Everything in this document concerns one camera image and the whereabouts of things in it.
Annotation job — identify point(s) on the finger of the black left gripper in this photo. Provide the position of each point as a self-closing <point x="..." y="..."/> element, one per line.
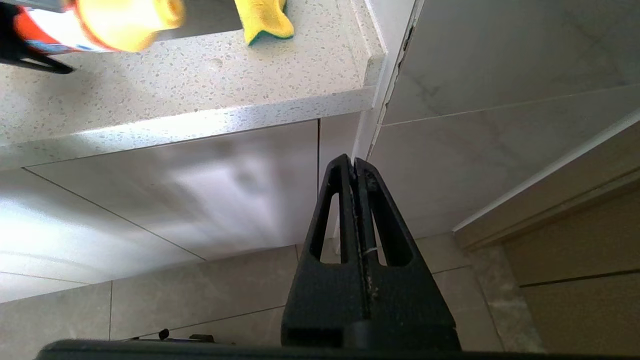
<point x="12" y="50"/>

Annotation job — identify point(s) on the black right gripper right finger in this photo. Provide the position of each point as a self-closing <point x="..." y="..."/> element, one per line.
<point x="405" y="300"/>

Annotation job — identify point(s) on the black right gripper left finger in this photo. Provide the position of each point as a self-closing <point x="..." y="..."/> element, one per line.
<point x="325" y="300"/>

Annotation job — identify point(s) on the yellow dish soap bottle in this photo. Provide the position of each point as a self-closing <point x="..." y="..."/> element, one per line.
<point x="120" y="25"/>

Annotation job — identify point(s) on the stainless steel sink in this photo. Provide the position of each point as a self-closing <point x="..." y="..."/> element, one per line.
<point x="210" y="15"/>

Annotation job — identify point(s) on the yellow green sponge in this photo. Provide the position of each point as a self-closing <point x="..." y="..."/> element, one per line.
<point x="265" y="20"/>

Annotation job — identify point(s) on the white cabinet front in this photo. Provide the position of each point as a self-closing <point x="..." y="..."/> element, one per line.
<point x="175" y="190"/>

